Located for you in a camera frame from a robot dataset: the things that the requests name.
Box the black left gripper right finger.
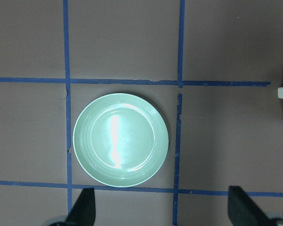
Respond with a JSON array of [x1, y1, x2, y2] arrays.
[[227, 186, 275, 226]]

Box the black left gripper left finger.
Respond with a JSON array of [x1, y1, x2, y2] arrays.
[[66, 188, 96, 226]]

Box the light green plate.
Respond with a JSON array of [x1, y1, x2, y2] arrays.
[[73, 93, 169, 187]]

